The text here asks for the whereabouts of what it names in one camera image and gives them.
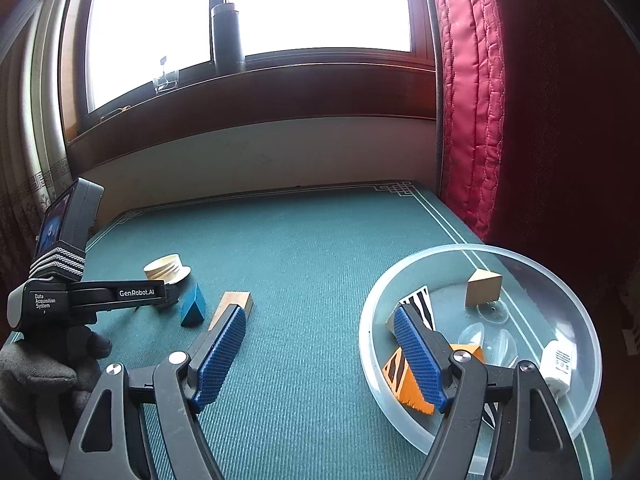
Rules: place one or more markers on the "person's left hand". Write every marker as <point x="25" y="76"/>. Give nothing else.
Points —
<point x="45" y="375"/>

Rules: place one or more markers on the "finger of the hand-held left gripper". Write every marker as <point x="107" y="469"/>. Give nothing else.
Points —
<point x="171" y="296"/>

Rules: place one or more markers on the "beige patterned curtain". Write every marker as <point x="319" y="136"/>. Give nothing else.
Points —
<point x="30" y="160"/>

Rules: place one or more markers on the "white rectangular block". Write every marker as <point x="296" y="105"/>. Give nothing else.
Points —
<point x="557" y="365"/>

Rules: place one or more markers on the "brown wooden rectangular block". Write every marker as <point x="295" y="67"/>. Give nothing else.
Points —
<point x="239" y="300"/>

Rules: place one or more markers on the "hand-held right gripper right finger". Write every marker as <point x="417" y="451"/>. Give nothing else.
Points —
<point x="417" y="355"/>

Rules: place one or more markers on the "small yellowish sill item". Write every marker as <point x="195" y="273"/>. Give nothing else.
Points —
<point x="119" y="109"/>

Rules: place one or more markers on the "cream threaded round block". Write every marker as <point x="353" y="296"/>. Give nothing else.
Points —
<point x="165" y="267"/>

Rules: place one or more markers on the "clear drinking glass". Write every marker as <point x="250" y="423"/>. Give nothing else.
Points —
<point x="165" y="82"/>

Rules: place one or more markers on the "zebra striped triangular block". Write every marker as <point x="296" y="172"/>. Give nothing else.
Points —
<point x="422" y="305"/>

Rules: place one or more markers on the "green table mat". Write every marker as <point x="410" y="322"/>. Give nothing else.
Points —
<point x="310" y="260"/>

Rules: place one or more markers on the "dark wooden window sill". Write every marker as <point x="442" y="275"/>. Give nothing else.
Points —
<point x="300" y="95"/>

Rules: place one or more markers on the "black bottle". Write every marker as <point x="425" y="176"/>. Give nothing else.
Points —
<point x="227" y="40"/>

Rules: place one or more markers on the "red quilted curtain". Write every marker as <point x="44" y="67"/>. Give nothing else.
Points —
<point x="465" y="85"/>

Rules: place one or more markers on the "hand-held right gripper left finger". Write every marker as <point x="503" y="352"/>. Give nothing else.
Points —
<point x="220" y="355"/>

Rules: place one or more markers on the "clear plastic bowl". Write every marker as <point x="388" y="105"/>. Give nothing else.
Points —
<point x="550" y="300"/>

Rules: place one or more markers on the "blue triangular block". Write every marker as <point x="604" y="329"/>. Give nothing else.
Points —
<point x="192" y="307"/>

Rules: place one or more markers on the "light wooden triangular block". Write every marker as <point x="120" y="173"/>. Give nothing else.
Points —
<point x="482" y="290"/>

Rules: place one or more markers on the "orange zebra striped block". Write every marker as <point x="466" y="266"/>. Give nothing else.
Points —
<point x="397" y="372"/>

